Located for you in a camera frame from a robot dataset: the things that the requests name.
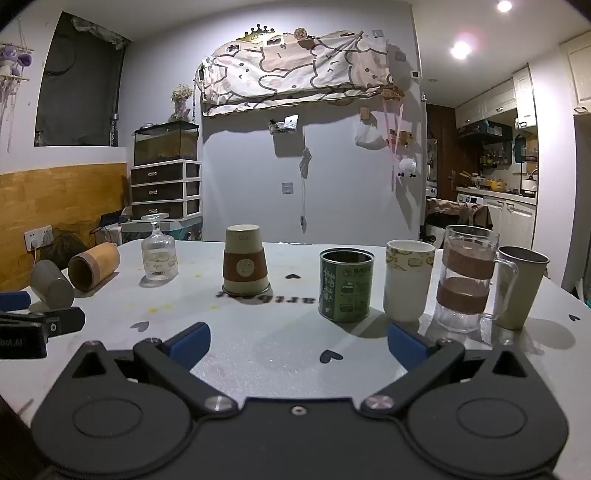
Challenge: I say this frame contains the blue storage box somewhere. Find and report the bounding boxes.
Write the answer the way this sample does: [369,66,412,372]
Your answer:
[121,217,203,241]

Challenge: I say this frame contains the dried flower bouquet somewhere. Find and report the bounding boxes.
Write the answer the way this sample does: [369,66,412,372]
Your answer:
[171,84,194,122]

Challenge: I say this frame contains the wall photo cards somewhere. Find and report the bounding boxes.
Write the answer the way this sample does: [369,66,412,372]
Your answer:
[270,115,299,136]

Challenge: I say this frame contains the white kitchen wall cabinets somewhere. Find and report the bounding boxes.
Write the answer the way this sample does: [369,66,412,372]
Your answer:
[455,33,591,131]

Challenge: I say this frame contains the glass mug with brown bands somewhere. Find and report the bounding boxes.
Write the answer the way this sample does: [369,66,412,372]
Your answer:
[433,224,516,333]

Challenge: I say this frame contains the printed blanket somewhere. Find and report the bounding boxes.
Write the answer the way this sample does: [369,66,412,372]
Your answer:
[198,28,394,116]

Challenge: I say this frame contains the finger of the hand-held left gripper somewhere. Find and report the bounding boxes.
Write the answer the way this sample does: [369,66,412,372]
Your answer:
[0,307,86,343]
[0,291,31,314]

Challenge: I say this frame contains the white plastic bag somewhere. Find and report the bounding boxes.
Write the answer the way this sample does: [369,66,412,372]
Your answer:
[354,120,387,150]

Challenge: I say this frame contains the ribbed clear glass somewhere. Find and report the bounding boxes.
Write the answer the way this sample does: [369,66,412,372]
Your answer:
[140,214,179,282]

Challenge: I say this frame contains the purple plush toy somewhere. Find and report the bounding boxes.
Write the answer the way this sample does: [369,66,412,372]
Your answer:
[0,43,34,84]

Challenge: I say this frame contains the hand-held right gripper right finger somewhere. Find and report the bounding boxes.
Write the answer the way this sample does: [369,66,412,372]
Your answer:
[359,323,533,417]

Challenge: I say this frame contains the green tin can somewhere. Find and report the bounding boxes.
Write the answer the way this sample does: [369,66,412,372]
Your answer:
[319,248,374,324]

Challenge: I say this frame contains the white kitchen counter unit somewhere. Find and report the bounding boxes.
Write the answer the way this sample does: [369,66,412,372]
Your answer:
[456,186,539,259]

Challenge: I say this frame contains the black mesh bag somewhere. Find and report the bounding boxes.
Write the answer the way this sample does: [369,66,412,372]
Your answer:
[39,229,89,274]

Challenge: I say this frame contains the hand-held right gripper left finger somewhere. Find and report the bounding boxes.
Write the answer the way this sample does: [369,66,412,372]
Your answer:
[69,322,239,419]

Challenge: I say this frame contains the dark window cloth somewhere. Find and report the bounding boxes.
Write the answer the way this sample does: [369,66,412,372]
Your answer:
[34,11,131,148]

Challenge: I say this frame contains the paper cup with brown sleeve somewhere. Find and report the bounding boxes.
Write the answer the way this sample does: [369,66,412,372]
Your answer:
[222,224,271,296]

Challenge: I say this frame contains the white cup with patterned rim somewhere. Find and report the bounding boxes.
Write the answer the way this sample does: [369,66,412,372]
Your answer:
[383,239,437,323]

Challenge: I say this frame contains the gold crown decoration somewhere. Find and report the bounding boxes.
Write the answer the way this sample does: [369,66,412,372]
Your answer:
[236,26,276,44]

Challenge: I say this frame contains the white wall power socket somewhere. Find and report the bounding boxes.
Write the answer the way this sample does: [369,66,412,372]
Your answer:
[23,224,54,253]

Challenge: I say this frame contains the hanging white cable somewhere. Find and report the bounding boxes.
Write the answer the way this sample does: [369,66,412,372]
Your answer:
[298,146,313,234]

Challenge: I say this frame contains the bamboo cup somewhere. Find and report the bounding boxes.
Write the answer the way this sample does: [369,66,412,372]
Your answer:
[68,243,122,293]

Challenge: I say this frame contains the glass fish tank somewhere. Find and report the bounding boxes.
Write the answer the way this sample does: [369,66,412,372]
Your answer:
[133,122,201,166]

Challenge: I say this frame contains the white drawer unit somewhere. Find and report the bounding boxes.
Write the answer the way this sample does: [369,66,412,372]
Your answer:
[130,161,203,219]

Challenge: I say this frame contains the grey cup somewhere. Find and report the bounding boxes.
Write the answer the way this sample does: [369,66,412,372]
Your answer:
[31,259,75,308]

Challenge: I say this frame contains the chair with draped clothing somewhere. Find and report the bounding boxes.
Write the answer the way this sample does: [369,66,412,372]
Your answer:
[425,198,494,243]

